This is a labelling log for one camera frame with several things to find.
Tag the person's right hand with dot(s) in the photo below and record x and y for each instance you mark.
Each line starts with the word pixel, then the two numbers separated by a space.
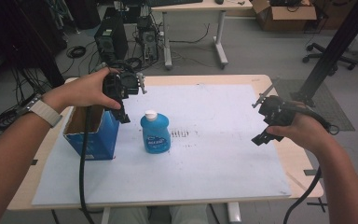
pixel 307 130

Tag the white-legged wooden desk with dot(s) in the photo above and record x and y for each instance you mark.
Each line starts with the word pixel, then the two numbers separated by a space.
pixel 192 5

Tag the blue cardboard box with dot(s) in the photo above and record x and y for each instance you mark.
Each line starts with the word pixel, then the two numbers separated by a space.
pixel 101 140

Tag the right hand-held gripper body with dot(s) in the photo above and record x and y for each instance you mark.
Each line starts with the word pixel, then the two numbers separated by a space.
pixel 276 112

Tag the dark floor mat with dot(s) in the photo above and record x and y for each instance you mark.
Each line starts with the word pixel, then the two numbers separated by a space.
pixel 335 109

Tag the white wrist watch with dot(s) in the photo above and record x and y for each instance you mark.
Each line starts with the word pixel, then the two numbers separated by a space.
pixel 45 111

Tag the dark curtain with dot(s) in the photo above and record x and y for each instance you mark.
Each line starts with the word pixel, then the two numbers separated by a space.
pixel 18 34

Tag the black computer tower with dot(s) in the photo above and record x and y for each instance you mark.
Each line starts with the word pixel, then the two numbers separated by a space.
pixel 110 37

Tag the black computer mouse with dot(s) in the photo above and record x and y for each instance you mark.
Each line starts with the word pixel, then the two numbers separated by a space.
pixel 219 1

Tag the blue bottle with white cap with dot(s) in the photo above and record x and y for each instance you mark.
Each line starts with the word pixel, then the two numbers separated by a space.
pixel 155 133

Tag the black office chair base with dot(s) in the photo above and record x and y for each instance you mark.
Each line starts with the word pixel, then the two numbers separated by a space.
pixel 318 56

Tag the light blue mat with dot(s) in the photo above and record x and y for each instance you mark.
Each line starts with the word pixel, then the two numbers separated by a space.
pixel 205 168

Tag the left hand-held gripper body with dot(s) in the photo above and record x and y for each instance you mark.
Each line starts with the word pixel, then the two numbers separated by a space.
pixel 122 84

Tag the grey computer tower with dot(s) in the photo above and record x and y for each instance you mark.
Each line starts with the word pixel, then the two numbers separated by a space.
pixel 149 39

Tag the brown cardboard box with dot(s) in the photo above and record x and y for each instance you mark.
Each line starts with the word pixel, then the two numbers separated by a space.
pixel 284 17

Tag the person's left hand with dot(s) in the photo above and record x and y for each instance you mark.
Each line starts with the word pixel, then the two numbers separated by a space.
pixel 80 90

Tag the black metal stand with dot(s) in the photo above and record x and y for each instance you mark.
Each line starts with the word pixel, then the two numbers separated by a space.
pixel 335 53

